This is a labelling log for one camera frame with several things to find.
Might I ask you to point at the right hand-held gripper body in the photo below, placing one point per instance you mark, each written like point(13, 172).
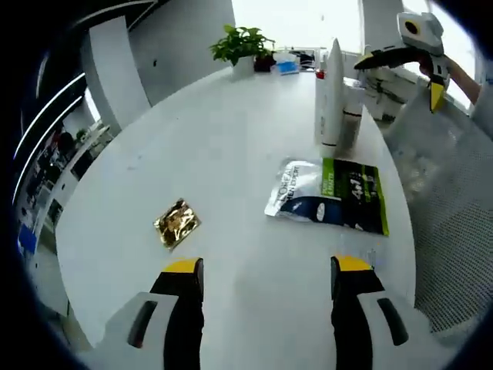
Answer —
point(423, 31)

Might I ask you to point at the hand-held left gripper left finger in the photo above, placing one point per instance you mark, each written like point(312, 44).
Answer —
point(185, 300)

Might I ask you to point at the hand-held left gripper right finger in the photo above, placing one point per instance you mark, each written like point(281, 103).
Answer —
point(346, 304)

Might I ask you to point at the gold foil skincare sachet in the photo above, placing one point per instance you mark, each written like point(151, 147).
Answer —
point(177, 223)

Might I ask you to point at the white skincare bottle clear cap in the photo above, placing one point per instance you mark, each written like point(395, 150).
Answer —
point(352, 127)

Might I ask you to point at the tall white skincare tube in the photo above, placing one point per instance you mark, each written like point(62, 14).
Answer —
point(329, 108)

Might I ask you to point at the green black skincare pouch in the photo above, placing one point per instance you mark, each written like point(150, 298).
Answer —
point(327, 204)

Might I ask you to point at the blue storage box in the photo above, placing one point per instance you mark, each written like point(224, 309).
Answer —
point(27, 239)

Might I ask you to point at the person's right hand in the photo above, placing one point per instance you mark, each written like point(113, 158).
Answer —
point(451, 67)

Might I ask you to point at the black bundle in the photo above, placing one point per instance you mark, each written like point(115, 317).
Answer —
point(304, 58)

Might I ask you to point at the blue tissue box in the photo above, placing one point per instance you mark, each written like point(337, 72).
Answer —
point(288, 67)

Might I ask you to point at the dark red flower pot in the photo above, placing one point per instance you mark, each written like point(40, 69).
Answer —
point(263, 63)

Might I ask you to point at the grey mesh office chair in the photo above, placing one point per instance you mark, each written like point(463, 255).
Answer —
point(454, 231)

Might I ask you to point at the green plant in white pot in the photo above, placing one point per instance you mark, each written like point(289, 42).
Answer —
point(242, 42)

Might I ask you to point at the long white counter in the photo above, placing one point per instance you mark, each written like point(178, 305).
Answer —
point(92, 142)

